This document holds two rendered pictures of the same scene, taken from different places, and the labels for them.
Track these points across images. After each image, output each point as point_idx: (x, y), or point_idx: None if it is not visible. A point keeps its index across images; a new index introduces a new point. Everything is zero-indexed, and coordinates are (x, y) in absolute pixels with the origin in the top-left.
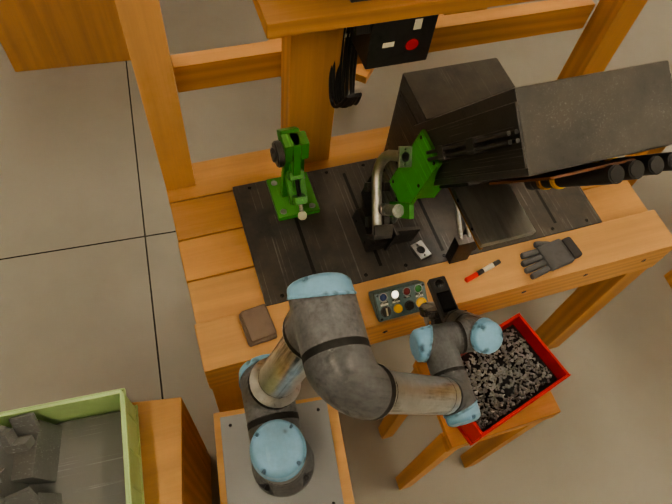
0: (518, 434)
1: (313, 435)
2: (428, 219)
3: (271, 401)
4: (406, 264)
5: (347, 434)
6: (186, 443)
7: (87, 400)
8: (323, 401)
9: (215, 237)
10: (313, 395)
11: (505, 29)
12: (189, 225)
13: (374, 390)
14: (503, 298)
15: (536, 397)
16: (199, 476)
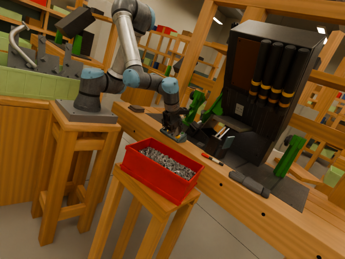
0: (141, 253)
1: (101, 113)
2: None
3: (109, 69)
4: (190, 140)
5: (107, 242)
6: None
7: None
8: (116, 115)
9: (159, 111)
10: (121, 224)
11: (306, 125)
12: (159, 109)
13: (121, 0)
14: (209, 178)
15: (163, 166)
16: (73, 155)
